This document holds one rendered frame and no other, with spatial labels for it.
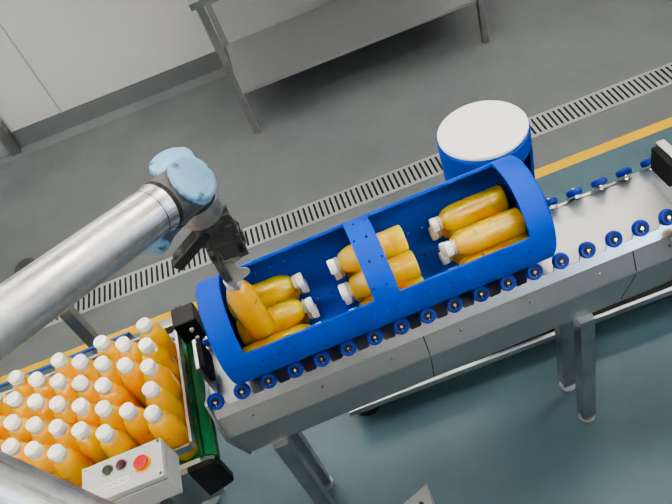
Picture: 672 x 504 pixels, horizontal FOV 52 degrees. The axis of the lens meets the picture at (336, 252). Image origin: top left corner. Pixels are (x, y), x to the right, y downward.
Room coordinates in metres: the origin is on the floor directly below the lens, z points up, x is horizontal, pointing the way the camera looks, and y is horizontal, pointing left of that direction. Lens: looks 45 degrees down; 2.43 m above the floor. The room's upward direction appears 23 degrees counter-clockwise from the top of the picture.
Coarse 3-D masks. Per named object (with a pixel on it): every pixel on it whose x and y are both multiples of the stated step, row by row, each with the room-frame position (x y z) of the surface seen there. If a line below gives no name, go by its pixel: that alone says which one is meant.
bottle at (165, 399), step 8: (160, 392) 1.11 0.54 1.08; (168, 392) 1.12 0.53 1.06; (152, 400) 1.10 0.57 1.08; (160, 400) 1.10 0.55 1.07; (168, 400) 1.10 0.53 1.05; (176, 400) 1.11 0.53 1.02; (160, 408) 1.09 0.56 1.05; (168, 408) 1.09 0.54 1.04; (176, 408) 1.10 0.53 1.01; (184, 408) 1.12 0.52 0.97; (176, 416) 1.09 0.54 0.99; (184, 416) 1.10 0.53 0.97; (192, 416) 1.12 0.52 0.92; (184, 424) 1.09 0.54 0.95
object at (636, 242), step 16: (640, 240) 1.08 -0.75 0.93; (656, 240) 1.07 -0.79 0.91; (608, 256) 1.08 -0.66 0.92; (560, 272) 1.09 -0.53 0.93; (576, 272) 1.08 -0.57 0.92; (528, 288) 1.08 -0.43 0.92; (480, 304) 1.09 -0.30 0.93; (496, 304) 1.08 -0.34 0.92; (448, 320) 1.09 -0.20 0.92; (400, 336) 1.09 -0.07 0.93; (416, 336) 1.08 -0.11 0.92; (368, 352) 1.09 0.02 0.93; (320, 368) 1.10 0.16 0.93; (336, 368) 1.09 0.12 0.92; (288, 384) 1.09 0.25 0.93; (304, 384) 1.08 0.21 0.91; (224, 400) 1.11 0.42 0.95; (240, 400) 1.10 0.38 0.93; (256, 400) 1.09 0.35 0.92; (224, 416) 1.09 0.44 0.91
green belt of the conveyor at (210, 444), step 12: (192, 348) 1.37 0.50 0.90; (192, 360) 1.32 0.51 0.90; (192, 372) 1.28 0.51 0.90; (192, 384) 1.24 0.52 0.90; (204, 384) 1.24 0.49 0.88; (192, 396) 1.20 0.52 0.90; (204, 396) 1.19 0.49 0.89; (192, 408) 1.16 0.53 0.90; (204, 408) 1.15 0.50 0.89; (204, 420) 1.11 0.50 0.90; (204, 432) 1.08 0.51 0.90; (204, 444) 1.04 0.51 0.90; (216, 444) 1.04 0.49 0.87; (216, 456) 1.01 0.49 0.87
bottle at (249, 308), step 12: (240, 288) 1.14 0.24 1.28; (252, 288) 1.15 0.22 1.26; (228, 300) 1.14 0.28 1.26; (240, 300) 1.12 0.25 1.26; (252, 300) 1.13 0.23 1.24; (240, 312) 1.12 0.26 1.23; (252, 312) 1.12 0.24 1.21; (264, 312) 1.13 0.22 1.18; (252, 324) 1.12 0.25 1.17; (264, 324) 1.12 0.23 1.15; (252, 336) 1.13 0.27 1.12; (264, 336) 1.12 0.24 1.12
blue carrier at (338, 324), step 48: (432, 192) 1.32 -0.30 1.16; (528, 192) 1.13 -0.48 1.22; (336, 240) 1.34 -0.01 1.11; (432, 240) 1.30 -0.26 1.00; (528, 240) 1.06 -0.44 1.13; (336, 288) 1.29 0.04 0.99; (384, 288) 1.08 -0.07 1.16; (432, 288) 1.06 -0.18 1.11; (288, 336) 1.07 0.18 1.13; (336, 336) 1.06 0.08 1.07
